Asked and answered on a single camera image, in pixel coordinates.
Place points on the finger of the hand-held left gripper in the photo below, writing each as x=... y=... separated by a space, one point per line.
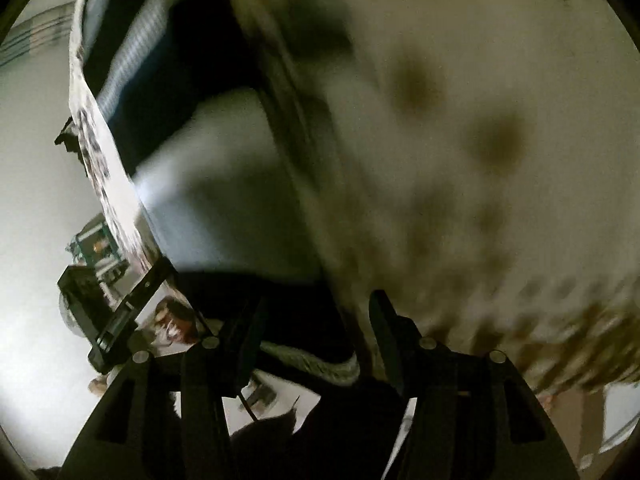
x=85 y=297
x=132 y=305

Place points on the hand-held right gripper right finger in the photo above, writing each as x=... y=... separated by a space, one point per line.
x=395 y=345

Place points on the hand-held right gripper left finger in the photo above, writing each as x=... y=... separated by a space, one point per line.
x=245 y=340

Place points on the striped knit sweater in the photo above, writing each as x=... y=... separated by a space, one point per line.
x=225 y=185

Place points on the black clothes heap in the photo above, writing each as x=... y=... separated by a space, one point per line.
x=67 y=135

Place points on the red and white cloth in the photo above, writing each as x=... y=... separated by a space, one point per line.
x=175 y=322

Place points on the green shelf rack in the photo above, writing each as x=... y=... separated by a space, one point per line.
x=95 y=250

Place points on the floral bedsheet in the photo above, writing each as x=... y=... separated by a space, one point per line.
x=450 y=160

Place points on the teal striped curtain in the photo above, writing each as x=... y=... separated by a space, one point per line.
x=35 y=35

